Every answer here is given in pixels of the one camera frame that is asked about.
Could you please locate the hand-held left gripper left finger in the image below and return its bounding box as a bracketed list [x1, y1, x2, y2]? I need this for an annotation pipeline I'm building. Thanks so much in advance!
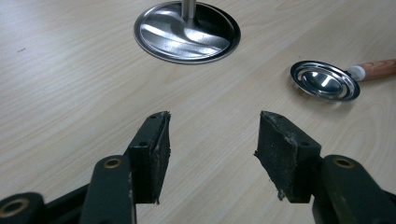
[78, 110, 172, 224]

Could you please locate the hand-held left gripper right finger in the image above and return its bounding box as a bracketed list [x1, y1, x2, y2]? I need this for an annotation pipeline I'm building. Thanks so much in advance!
[254, 110, 396, 224]

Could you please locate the steel ladle with wooden handle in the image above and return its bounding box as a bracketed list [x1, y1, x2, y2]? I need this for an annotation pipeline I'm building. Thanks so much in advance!
[290, 58, 396, 103]

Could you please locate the round steel stand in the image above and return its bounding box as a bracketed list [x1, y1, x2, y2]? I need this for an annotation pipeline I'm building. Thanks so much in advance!
[134, 0, 242, 65]

